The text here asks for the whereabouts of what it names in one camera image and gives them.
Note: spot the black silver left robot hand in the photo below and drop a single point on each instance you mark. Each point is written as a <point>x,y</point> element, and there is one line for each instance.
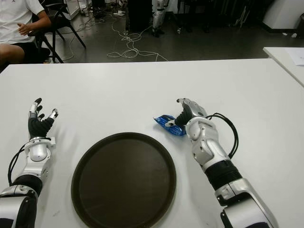
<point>39,126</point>

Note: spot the white side table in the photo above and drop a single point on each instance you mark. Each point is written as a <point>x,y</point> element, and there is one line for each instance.
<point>280,57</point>

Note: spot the black wheeled stand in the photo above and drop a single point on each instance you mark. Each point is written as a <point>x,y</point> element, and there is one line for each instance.
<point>179,30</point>

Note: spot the blue Oreo packet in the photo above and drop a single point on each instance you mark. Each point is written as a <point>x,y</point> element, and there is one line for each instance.
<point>162,120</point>

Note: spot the round dark brown tray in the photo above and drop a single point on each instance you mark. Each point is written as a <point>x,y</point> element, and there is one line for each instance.
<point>123,180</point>

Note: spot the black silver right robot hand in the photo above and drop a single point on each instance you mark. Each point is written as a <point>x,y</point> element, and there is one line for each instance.
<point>192,109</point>

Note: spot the black folding chair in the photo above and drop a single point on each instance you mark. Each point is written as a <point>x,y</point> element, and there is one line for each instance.
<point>61,20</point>

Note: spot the white paper sheet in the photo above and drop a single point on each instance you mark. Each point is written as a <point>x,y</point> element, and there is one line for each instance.
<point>297,55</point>

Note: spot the seated person in white shirt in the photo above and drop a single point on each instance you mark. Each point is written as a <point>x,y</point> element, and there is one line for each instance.
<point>14,19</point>

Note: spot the silver humanoid robot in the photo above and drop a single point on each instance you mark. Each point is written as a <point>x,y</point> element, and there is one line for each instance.
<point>158,16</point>

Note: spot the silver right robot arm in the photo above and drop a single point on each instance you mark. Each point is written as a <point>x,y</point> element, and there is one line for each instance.
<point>209,147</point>

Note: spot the white cabinet with black base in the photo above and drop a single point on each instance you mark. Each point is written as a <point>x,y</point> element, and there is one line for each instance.
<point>285,12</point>

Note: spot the white power strip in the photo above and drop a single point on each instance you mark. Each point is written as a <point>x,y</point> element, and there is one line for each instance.
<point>118,13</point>

